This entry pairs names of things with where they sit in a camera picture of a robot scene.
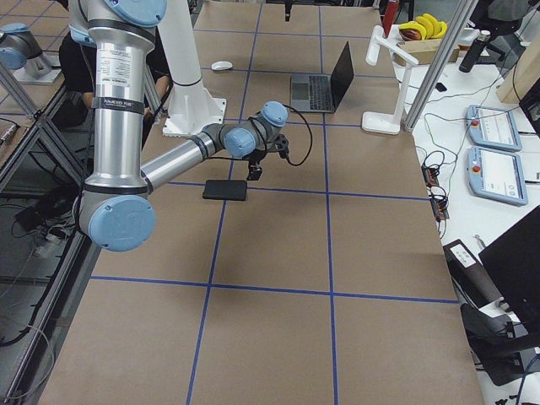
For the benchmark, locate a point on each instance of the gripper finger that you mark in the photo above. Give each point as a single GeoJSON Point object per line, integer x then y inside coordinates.
{"type": "Point", "coordinates": [257, 173]}
{"type": "Point", "coordinates": [287, 9]}
{"type": "Point", "coordinates": [252, 173]}

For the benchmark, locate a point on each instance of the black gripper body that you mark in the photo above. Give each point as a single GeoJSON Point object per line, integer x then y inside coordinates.
{"type": "Point", "coordinates": [257, 159]}

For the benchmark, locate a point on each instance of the black mouse pad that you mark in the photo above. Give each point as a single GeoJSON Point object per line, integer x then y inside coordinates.
{"type": "Point", "coordinates": [225, 190]}

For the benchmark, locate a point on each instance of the grey laptop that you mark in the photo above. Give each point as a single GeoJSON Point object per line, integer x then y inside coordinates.
{"type": "Point", "coordinates": [322, 93]}

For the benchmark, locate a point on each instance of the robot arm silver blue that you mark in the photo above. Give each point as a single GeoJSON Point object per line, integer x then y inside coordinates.
{"type": "Point", "coordinates": [114, 211]}

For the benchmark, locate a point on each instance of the white computer mouse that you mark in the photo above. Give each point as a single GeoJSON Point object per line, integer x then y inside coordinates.
{"type": "Point", "coordinates": [221, 66]}

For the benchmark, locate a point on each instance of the red bottle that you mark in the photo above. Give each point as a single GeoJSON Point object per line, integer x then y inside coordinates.
{"type": "Point", "coordinates": [389, 16]}

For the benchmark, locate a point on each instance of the yellow bananas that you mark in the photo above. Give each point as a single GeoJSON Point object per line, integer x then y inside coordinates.
{"type": "Point", "coordinates": [424, 27]}

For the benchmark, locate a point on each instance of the cardboard box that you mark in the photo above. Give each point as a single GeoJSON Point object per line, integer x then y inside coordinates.
{"type": "Point", "coordinates": [423, 50]}

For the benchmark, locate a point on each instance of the black water bottle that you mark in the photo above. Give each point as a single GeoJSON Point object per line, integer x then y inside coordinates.
{"type": "Point", "coordinates": [474, 51]}

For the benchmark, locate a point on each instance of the near blue teach pendant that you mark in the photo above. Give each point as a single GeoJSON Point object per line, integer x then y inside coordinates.
{"type": "Point", "coordinates": [497, 175]}

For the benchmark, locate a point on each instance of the blue teach pendant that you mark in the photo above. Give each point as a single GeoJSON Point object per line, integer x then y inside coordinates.
{"type": "Point", "coordinates": [493, 128]}
{"type": "Point", "coordinates": [497, 175]}

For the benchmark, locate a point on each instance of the far blue teach pendant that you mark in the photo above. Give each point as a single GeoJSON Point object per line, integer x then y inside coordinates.
{"type": "Point", "coordinates": [493, 128]}

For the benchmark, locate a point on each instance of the black monitor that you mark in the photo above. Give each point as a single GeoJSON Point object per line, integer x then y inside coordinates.
{"type": "Point", "coordinates": [512, 263]}

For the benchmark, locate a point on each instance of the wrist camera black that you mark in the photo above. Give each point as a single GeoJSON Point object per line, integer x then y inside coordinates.
{"type": "Point", "coordinates": [280, 146]}

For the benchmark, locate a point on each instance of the white camera post with base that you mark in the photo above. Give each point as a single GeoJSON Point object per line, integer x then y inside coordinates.
{"type": "Point", "coordinates": [191, 107]}

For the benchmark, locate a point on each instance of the aluminium frame post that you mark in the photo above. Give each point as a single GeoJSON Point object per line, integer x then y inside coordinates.
{"type": "Point", "coordinates": [464, 10]}

